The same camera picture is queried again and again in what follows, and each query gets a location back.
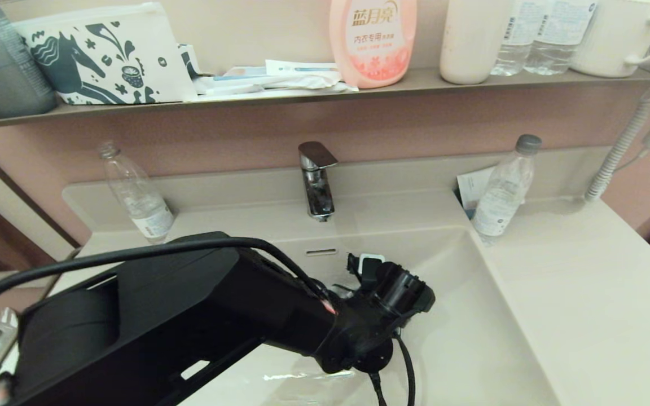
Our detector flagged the white blue toothbrush packet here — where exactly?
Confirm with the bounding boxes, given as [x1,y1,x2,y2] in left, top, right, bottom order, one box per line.
[266,59,341,76]

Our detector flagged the chrome sink faucet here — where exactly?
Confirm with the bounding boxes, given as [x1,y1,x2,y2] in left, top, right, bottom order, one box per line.
[298,141,339,222]

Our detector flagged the clear uncapped plastic bottle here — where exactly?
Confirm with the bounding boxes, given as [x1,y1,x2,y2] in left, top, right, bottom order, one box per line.
[98,141,176,244]

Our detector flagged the white ceramic sink vanity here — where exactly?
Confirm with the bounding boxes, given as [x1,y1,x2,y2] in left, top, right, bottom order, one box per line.
[0,148,650,406]

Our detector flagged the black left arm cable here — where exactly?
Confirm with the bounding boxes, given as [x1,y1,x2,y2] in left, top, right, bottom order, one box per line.
[0,237,416,406]

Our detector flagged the white paper card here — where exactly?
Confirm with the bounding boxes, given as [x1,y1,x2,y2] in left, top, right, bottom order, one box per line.
[456,167,526,220]

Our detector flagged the white coiled cord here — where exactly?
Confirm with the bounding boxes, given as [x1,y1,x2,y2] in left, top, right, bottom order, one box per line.
[583,93,650,202]

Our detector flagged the white pouch with horse print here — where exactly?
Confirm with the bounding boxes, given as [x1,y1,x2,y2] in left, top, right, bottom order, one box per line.
[14,2,199,105]

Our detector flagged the white ribbed mug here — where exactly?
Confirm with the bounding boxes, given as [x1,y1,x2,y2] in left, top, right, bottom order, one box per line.
[569,0,650,78]

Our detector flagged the grey cylindrical bottle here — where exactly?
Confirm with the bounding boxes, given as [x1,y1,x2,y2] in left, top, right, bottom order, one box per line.
[0,0,59,119]

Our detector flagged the pink laundry detergent bottle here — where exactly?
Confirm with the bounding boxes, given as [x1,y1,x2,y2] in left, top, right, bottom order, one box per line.
[330,0,418,89]

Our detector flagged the clear bottle with grey cap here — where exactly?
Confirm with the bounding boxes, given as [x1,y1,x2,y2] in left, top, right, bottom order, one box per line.
[471,134,542,246]

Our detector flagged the clear labelled water bottle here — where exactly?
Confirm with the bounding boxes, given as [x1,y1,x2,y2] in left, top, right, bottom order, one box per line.
[490,0,551,77]
[524,0,596,76]

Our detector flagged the small white patterned box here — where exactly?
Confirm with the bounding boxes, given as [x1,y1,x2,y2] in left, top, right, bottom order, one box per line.
[179,44,214,78]

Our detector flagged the cream tumbler cup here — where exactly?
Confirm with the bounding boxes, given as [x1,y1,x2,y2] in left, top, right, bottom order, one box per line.
[439,0,515,85]

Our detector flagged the grey wall shelf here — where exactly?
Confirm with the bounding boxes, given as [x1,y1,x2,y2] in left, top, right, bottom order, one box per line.
[0,68,650,131]

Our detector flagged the crumpled white plastic packet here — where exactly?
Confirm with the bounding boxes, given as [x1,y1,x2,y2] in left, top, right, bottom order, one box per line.
[194,71,358,96]

